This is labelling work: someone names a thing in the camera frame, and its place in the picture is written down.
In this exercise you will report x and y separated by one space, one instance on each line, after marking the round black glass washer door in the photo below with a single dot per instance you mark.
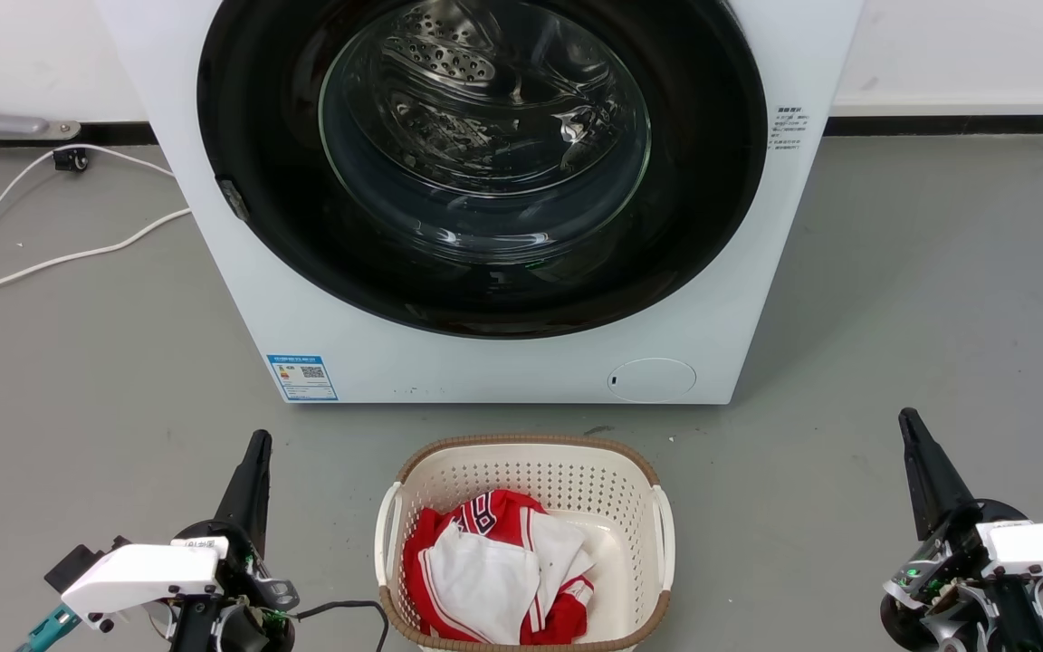
707 181

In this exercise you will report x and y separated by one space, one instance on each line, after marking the white text notice sticker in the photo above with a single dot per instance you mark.
789 129

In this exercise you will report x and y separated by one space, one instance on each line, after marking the cream laundry basket brown rim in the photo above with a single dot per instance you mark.
531 466

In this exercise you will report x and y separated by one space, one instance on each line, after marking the round white filter cover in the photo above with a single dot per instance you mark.
653 380

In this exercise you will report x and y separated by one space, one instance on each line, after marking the blue energy label sticker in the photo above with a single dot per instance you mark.
302 378

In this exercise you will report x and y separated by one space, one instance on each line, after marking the white front-load washing machine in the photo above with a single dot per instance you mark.
485 371

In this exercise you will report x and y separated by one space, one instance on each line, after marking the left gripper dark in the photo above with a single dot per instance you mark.
241 625

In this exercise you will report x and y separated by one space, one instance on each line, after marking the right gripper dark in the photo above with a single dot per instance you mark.
956 589

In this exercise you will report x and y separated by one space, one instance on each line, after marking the left wrist white camera housing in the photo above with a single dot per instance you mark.
141 575

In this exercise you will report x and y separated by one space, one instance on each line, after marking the perforated steel washer drum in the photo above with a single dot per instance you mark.
449 54

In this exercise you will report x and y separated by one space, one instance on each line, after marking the red and white jersey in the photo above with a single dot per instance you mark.
476 580

